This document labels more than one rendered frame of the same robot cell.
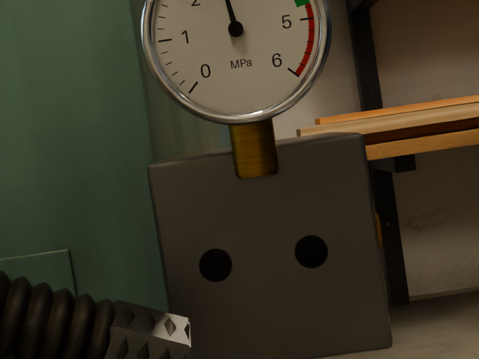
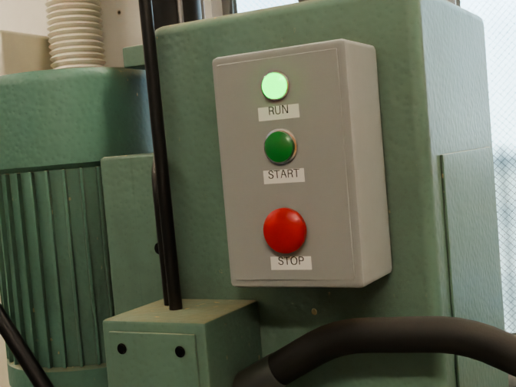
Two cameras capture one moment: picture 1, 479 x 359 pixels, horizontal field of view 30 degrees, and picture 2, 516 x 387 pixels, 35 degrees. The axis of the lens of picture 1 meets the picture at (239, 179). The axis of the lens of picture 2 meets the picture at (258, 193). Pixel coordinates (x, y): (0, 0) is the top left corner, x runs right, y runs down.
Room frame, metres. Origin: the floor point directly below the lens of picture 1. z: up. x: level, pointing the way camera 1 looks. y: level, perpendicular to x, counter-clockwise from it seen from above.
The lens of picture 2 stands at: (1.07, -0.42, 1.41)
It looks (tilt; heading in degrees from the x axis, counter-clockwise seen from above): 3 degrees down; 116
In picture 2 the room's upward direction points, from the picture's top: 5 degrees counter-clockwise
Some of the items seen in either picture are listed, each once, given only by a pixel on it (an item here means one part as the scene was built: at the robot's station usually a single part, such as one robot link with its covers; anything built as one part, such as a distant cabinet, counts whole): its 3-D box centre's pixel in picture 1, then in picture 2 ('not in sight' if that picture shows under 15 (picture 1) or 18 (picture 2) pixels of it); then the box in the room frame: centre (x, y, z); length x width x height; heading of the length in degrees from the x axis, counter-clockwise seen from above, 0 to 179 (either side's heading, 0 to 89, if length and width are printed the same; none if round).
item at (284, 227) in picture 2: not in sight; (284, 230); (0.85, 0.06, 1.36); 0.03 x 0.01 x 0.03; 178
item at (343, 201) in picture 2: not in sight; (302, 167); (0.85, 0.10, 1.40); 0.10 x 0.06 x 0.16; 178
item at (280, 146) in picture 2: not in sight; (279, 147); (0.85, 0.06, 1.42); 0.02 x 0.01 x 0.02; 178
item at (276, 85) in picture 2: not in sight; (274, 85); (0.85, 0.06, 1.46); 0.02 x 0.01 x 0.02; 178
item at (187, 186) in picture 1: (273, 236); not in sight; (0.38, -0.01, 0.58); 0.12 x 0.08 x 0.08; 178
